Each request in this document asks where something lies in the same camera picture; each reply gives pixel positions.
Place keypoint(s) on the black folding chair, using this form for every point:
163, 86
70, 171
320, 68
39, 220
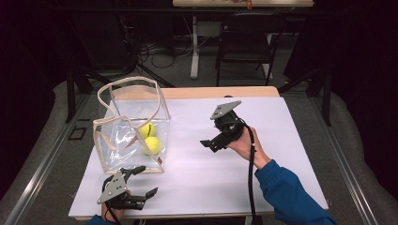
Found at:
247, 40

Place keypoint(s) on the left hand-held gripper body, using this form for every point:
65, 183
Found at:
113, 187

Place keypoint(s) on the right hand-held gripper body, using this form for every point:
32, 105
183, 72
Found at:
228, 125

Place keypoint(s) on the metal floor rail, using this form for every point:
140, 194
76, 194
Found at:
40, 175
347, 168

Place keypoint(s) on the small orange object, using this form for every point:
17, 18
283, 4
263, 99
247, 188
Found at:
248, 4

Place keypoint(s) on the light wooden table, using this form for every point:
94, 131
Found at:
203, 92

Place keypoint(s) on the person's left hand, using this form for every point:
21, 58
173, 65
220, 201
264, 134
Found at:
109, 213

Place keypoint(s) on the clear plastic bag beige trim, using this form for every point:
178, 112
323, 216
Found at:
122, 150

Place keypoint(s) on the yellow tennis ball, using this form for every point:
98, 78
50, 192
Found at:
147, 130
152, 145

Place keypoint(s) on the white table mat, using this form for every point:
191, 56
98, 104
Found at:
194, 175

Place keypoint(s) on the person's right hand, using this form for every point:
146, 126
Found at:
244, 145

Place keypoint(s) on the wooden desk with white legs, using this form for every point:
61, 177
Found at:
219, 3

